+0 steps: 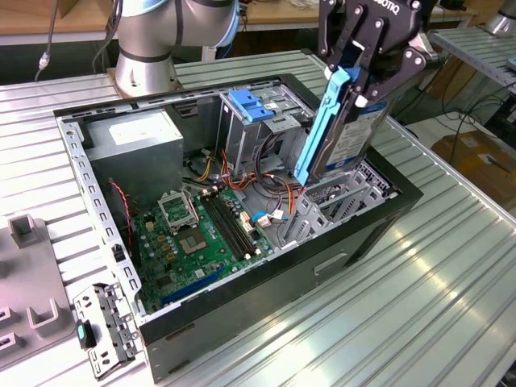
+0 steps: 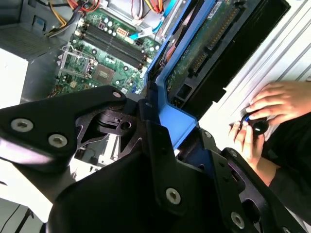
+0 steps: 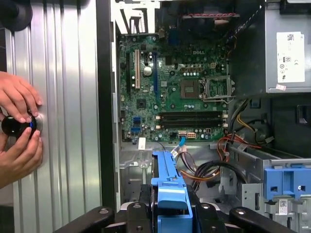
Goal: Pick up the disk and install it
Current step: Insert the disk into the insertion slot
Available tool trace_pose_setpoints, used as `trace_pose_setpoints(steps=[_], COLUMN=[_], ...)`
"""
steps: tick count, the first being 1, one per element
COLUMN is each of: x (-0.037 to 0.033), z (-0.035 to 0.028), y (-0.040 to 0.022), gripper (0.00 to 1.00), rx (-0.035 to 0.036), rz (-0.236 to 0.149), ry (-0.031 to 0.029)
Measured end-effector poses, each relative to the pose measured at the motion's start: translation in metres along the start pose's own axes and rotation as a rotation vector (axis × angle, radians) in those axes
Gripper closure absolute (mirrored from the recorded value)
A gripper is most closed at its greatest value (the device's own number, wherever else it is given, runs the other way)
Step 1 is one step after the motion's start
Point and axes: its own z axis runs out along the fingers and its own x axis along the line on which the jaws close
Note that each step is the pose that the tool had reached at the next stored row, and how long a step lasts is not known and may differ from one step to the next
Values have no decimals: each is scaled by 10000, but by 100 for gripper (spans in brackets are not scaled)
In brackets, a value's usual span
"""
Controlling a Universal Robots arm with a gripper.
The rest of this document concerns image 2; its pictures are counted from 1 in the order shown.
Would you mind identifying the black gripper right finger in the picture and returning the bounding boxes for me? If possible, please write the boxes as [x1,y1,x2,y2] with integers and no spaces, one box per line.
[198,128,308,233]

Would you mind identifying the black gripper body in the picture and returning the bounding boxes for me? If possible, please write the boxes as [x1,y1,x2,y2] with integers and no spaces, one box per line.
[47,150,241,233]

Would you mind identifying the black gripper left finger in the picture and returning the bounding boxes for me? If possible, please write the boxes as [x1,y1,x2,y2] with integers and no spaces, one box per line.
[0,84,189,218]

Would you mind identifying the round black tool blue ring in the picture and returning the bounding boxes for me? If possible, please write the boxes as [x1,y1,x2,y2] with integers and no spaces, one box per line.
[240,113,270,136]

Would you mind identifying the blue SATA wire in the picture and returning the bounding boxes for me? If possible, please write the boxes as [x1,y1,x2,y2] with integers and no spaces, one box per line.
[128,0,177,42]

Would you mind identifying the hard disk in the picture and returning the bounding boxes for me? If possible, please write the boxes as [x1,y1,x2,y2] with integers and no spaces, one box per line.
[144,0,247,168]

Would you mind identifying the person's left hand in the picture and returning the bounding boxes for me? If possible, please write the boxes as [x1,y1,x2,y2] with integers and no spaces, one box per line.
[229,120,267,166]

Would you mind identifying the person's right hand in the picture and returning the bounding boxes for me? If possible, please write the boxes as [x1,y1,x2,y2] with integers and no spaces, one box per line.
[246,81,311,126]

